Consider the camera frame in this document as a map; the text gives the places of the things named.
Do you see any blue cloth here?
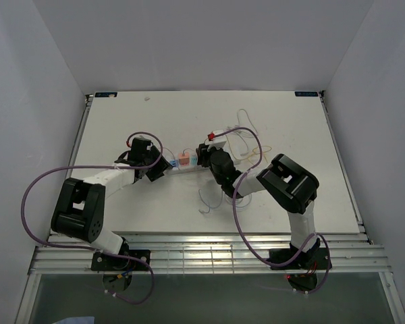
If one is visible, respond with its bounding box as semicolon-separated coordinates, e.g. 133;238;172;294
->
57;317;95;324

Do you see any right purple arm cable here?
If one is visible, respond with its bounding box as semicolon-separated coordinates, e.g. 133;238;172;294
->
213;127;332;294

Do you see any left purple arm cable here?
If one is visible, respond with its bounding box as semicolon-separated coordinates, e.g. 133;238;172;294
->
21;131;165;304

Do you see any blue corner label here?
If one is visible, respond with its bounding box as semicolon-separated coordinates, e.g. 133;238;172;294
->
94;92;117;98
294;91;319;97

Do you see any left blue corner label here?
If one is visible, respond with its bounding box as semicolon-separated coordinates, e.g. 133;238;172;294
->
94;92;117;98

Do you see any pink charger plug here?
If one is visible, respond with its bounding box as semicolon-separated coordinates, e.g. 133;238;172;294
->
178;152;190;167

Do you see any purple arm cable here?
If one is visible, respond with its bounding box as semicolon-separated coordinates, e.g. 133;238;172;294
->
213;127;332;294
21;131;165;304

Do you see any white power strip cord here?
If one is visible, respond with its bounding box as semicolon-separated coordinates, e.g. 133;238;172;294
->
226;108;261;156

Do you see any right blue corner label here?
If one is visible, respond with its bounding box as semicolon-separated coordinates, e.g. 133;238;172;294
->
294;91;319;97

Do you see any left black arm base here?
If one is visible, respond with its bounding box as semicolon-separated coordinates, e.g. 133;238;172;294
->
90;250;151;272

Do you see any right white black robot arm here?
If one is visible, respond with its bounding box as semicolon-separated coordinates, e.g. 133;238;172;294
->
196;144;320;268

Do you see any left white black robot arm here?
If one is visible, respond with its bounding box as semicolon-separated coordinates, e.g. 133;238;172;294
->
51;137;173;270

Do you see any white colourful power strip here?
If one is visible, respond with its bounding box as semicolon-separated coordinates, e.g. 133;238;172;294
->
165;152;209;176

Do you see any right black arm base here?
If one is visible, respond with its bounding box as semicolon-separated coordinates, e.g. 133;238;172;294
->
264;248;333;271

